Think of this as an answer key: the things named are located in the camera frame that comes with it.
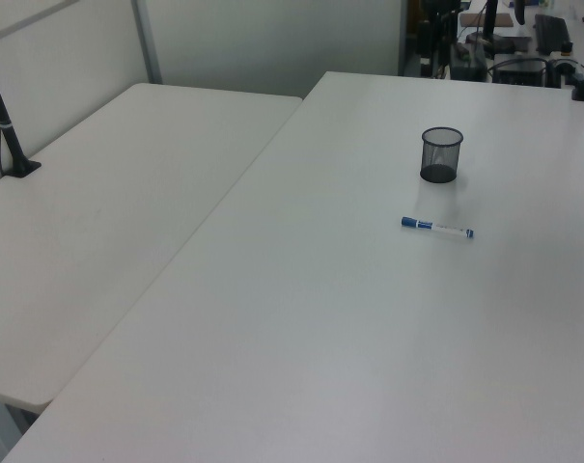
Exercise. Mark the dark equipment rack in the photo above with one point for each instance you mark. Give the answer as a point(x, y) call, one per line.
point(434, 38)

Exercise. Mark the black equipment box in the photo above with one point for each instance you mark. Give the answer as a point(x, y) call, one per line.
point(519, 70)

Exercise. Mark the black keyboard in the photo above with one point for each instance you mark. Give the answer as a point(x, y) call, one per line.
point(551, 34)

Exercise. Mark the black camera stand pole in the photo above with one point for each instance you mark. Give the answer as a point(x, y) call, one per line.
point(8, 130)

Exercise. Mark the blue and white marker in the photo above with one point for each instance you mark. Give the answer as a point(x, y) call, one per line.
point(436, 228)

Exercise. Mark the grey partition frame post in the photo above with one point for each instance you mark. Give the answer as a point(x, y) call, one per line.
point(147, 43)

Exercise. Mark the black monitor stand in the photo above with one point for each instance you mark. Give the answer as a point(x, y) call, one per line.
point(490, 29)

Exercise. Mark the dark green box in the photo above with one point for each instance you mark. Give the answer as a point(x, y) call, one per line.
point(467, 60)

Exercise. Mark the white side table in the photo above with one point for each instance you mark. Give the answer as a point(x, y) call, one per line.
point(93, 231)

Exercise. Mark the black mesh pen cup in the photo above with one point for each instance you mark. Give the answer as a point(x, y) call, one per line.
point(438, 164)

